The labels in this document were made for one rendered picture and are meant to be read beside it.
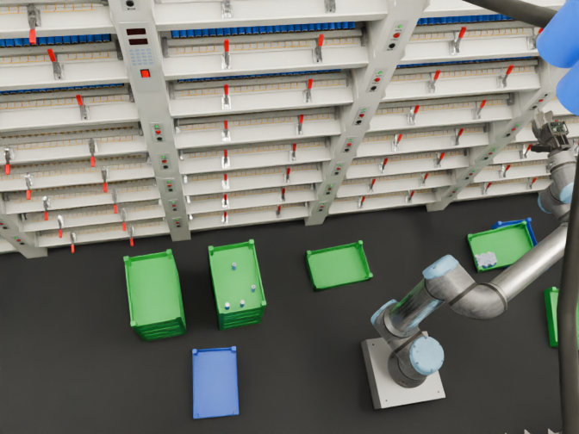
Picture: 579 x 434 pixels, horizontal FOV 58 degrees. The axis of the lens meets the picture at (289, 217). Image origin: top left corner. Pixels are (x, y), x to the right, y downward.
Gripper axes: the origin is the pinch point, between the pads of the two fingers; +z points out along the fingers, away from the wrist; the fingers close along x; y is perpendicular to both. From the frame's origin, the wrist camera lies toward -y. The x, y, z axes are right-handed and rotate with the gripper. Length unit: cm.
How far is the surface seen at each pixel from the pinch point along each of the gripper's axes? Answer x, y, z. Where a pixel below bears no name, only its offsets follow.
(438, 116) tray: 35.8, -6.4, 5.4
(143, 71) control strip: 140, 36, 2
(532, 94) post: 4.8, 6.8, 3.7
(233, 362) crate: 122, -102, -62
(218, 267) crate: 124, -70, -24
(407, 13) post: 69, 52, 2
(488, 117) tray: 15.5, -7.1, 3.7
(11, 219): 205, -54, 3
